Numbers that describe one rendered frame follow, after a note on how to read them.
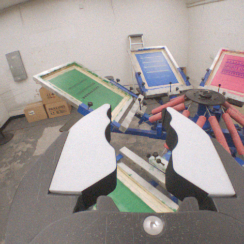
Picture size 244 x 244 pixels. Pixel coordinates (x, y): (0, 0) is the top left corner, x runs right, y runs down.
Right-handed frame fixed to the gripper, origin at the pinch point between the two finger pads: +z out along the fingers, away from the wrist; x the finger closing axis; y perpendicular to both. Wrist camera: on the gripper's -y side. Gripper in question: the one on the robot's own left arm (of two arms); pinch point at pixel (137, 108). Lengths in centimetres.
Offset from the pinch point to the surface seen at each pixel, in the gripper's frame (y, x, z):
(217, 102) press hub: 29, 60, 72
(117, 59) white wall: 56, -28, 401
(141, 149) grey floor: 165, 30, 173
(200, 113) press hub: 42, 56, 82
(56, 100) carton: 146, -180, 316
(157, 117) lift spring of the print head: 51, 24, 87
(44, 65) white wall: 63, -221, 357
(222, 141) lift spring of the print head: 45, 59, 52
